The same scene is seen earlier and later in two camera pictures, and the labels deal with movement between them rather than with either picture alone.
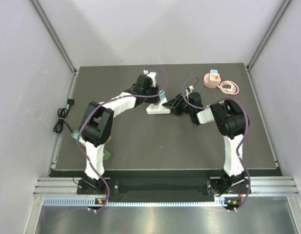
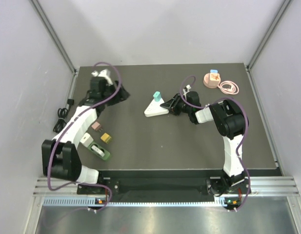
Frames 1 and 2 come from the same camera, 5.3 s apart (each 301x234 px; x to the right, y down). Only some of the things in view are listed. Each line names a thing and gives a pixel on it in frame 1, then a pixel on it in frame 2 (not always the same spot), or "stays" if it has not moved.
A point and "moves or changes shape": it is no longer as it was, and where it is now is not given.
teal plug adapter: [162, 94] moves or changes shape
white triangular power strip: [153, 109] stays
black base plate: [151, 182] stays
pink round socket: [211, 80] stays
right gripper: [176, 103] stays
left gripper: [153, 99] → [122, 96]
